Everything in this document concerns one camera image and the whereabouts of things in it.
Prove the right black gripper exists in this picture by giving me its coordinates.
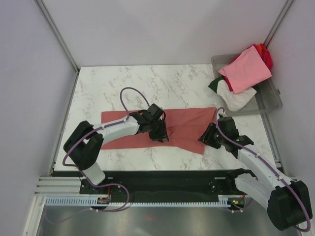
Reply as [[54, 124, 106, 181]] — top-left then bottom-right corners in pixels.
[[197, 122, 226, 149]]

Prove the salmon red t shirt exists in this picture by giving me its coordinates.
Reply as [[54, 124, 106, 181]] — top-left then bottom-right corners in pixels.
[[101, 107, 217, 155]]

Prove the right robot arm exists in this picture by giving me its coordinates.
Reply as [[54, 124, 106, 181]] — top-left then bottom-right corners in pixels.
[[199, 117, 313, 232]]

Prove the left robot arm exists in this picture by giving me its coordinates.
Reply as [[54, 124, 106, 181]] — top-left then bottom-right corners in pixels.
[[63, 104, 169, 193]]

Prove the white t shirt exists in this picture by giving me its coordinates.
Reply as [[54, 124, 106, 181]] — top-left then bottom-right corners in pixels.
[[217, 80, 257, 112]]

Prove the dark green t shirt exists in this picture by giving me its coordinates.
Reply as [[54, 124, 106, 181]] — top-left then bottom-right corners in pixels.
[[208, 76, 224, 93]]

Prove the grey translucent plastic bin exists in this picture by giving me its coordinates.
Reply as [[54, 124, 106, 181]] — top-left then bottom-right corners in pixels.
[[211, 54, 283, 116]]

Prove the light pink t shirt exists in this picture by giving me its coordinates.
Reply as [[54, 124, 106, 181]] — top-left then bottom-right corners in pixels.
[[218, 48, 273, 94]]

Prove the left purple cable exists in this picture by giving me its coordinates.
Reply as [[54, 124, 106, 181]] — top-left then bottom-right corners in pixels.
[[63, 87, 151, 189]]

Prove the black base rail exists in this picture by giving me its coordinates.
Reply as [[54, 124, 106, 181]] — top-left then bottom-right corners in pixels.
[[79, 170, 243, 203]]

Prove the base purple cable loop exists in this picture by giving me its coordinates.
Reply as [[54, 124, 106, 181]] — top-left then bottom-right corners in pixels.
[[90, 183, 133, 213]]

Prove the white slotted cable duct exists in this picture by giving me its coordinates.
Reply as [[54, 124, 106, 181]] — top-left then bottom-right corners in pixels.
[[45, 196, 232, 207]]

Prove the right aluminium frame post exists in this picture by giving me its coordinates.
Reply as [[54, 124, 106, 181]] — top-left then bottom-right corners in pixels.
[[263, 0, 296, 49]]

